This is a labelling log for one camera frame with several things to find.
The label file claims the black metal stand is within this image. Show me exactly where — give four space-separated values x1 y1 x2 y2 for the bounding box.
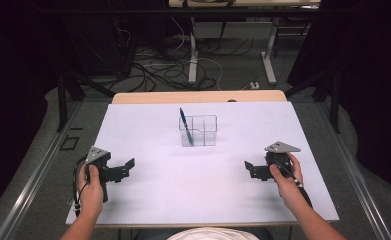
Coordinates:
56 64 118 133
283 64 343 135

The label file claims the person's left hand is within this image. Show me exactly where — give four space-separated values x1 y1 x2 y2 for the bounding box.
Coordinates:
77 164 105 218

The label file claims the blue pen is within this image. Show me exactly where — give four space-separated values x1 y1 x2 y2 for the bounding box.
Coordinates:
179 107 195 147

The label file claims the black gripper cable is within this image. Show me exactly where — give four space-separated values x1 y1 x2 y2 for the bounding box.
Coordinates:
71 155 91 218
272 161 315 210

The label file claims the black curtain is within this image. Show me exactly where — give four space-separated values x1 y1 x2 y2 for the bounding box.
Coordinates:
286 0 391 198
0 0 84 221

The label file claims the clear acrylic pen holder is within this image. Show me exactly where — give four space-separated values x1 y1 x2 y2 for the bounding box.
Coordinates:
178 114 218 148

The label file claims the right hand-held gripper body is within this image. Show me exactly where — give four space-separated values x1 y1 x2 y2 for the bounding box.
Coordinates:
249 141 302 181

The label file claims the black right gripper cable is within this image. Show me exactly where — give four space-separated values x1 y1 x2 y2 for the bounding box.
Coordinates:
272 161 315 210

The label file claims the person's right hand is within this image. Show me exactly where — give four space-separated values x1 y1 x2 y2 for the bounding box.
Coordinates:
269 152 305 210

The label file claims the person's white shirt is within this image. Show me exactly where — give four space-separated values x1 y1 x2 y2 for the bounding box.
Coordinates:
166 227 261 240

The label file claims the white metal-legged desk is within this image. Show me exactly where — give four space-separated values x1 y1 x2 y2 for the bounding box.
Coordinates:
168 0 321 85

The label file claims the aluminium floor rail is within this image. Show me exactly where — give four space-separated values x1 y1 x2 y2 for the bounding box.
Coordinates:
315 101 391 240
0 101 85 240

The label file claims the white table sheet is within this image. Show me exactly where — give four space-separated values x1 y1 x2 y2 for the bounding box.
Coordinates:
65 101 340 226

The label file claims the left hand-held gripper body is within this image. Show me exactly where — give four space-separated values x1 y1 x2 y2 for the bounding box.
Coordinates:
85 146 131 204

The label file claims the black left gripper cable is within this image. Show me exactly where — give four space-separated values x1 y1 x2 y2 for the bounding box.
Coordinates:
71 155 91 218

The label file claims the bundle of black floor cables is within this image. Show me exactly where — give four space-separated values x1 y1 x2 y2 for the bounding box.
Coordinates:
107 34 225 93

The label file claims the white cable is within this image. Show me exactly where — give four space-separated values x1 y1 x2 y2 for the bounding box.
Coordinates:
170 16 225 92

